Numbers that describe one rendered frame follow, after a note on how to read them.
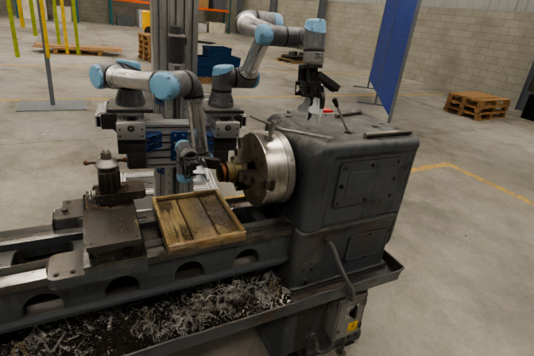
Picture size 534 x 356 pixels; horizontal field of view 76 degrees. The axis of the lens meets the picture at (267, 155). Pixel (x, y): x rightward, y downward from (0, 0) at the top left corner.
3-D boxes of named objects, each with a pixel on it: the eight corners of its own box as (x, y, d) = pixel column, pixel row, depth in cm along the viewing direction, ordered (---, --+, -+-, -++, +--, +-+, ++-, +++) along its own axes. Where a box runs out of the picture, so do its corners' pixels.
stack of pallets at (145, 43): (176, 58, 1102) (176, 34, 1074) (189, 63, 1043) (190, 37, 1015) (137, 58, 1025) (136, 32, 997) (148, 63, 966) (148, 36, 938)
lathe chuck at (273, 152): (250, 171, 169) (264, 117, 150) (276, 218, 147) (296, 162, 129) (233, 172, 165) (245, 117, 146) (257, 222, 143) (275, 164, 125)
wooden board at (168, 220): (217, 195, 164) (217, 187, 163) (245, 240, 135) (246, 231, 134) (151, 204, 151) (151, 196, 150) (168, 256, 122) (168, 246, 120)
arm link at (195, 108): (188, 67, 165) (201, 164, 180) (172, 70, 156) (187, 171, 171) (207, 67, 160) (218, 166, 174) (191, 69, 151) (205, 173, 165)
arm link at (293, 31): (279, 27, 134) (291, 24, 124) (305, 29, 138) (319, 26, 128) (278, 48, 136) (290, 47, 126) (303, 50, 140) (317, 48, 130)
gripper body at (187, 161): (185, 180, 139) (178, 168, 148) (206, 178, 142) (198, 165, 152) (185, 163, 136) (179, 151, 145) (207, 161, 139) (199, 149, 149)
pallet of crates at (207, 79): (228, 75, 914) (230, 45, 884) (244, 83, 856) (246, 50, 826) (185, 76, 846) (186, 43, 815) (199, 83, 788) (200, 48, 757)
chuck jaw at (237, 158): (254, 162, 149) (251, 134, 149) (259, 160, 144) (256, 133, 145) (230, 164, 144) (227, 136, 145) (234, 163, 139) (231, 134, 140)
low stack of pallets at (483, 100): (470, 107, 874) (477, 90, 857) (505, 118, 808) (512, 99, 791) (441, 110, 811) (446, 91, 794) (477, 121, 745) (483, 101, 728)
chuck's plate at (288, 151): (257, 170, 170) (271, 116, 152) (284, 217, 149) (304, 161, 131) (250, 171, 169) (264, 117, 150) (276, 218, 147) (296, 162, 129)
